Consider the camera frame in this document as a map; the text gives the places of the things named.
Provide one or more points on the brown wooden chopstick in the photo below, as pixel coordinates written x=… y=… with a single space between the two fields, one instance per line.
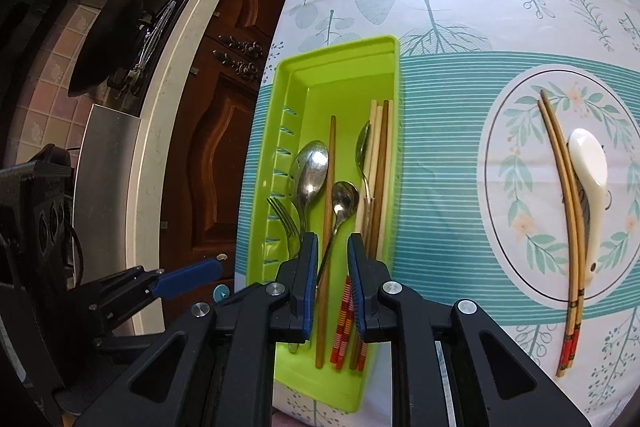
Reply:
x=323 y=290

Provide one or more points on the large steel spoon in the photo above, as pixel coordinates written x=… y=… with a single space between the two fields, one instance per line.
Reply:
x=305 y=180

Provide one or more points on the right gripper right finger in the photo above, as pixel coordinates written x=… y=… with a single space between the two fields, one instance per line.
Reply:
x=451 y=365

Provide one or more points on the small steel spoon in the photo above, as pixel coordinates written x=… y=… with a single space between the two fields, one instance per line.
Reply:
x=345 y=201

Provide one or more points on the pale chopstick red striped end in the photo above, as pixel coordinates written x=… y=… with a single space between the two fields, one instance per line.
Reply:
x=345 y=325

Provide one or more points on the white ceramic spoon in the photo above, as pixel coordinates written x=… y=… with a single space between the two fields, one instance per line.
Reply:
x=590 y=165

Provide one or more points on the white kitchen countertop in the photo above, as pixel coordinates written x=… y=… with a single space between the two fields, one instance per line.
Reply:
x=123 y=158

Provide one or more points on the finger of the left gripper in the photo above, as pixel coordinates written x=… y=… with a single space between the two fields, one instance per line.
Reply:
x=111 y=301
x=176 y=283

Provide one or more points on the steel spoon among chopsticks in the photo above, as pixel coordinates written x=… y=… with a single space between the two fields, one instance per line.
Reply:
x=360 y=158

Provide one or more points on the steel fork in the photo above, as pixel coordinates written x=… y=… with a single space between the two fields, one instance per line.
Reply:
x=290 y=228

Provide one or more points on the dark wooden cabinets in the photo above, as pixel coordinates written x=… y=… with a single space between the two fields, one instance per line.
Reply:
x=456 y=55

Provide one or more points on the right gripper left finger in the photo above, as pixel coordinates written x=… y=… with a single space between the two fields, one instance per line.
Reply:
x=216 y=369

